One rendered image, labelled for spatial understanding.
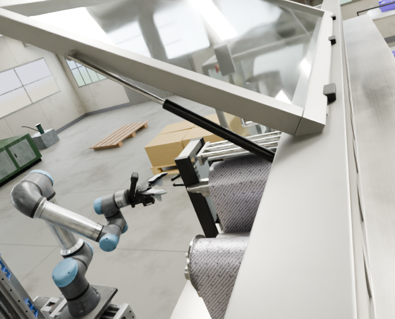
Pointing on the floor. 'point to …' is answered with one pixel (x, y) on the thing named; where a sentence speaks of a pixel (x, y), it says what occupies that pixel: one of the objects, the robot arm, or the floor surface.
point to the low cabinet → (8, 160)
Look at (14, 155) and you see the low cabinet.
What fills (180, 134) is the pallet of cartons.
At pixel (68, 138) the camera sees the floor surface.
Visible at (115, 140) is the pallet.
